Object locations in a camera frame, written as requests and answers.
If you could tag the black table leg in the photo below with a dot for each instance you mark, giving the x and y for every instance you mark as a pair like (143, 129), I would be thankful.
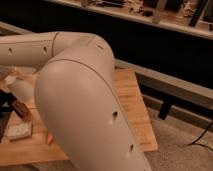
(164, 110)

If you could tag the brown rectangular box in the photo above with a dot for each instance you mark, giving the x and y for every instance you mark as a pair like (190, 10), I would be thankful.
(19, 107)

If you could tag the orange carrot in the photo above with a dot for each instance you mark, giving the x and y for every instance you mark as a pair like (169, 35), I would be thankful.
(49, 138)

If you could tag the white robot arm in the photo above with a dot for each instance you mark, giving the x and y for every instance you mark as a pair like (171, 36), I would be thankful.
(76, 98)

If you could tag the black device at left edge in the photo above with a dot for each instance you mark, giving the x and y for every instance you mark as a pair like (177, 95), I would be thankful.
(6, 109)

